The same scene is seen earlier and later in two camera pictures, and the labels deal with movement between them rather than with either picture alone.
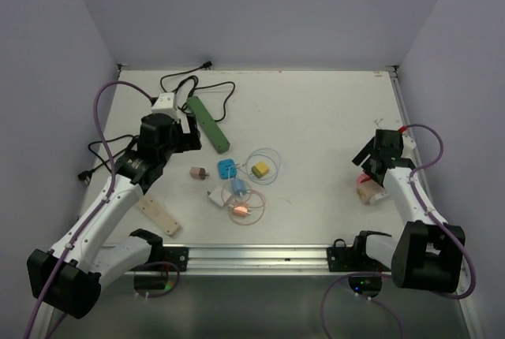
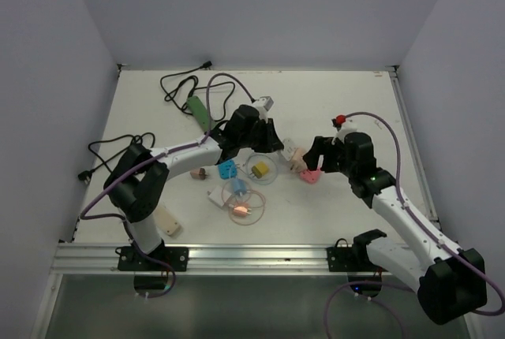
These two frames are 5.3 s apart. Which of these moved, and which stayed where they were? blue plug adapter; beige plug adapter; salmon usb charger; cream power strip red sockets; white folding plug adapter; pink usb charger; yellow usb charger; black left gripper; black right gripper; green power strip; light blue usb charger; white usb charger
Moved: black left gripper; white folding plug adapter; beige plug adapter; black right gripper
Stayed: cream power strip red sockets; green power strip; light blue usb charger; yellow usb charger; white usb charger; pink usb charger; salmon usb charger; blue plug adapter
